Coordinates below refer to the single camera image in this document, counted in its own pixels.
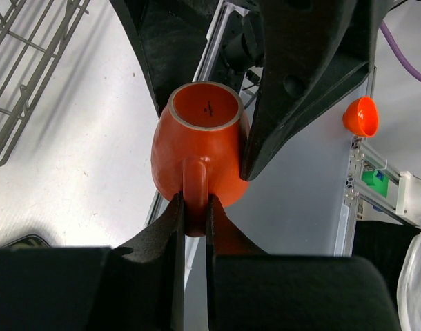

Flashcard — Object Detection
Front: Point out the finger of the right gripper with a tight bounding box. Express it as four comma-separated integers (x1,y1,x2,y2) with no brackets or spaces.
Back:
241,1,393,181
110,0,217,115

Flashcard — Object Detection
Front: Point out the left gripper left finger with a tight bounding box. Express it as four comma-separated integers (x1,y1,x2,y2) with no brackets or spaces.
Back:
0,194,185,330

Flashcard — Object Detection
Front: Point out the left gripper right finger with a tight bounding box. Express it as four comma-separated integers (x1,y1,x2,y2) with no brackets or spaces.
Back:
206,196,400,330

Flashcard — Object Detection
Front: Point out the black floral square plate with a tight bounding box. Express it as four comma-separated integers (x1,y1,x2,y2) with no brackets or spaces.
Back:
3,234,50,249

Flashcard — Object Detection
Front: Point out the small orange cup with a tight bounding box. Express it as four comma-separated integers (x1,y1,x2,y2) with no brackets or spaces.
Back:
150,81,251,238

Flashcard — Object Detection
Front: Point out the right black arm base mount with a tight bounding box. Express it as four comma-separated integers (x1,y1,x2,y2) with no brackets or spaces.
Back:
215,12,264,92

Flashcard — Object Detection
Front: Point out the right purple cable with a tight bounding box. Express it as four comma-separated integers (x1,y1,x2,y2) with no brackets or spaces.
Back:
379,19,421,88

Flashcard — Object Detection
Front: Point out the grey wire dish rack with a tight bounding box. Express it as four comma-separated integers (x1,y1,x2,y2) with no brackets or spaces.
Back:
0,0,89,167

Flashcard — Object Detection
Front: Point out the green block on frame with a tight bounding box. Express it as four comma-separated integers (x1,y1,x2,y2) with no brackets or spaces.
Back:
362,170,389,198

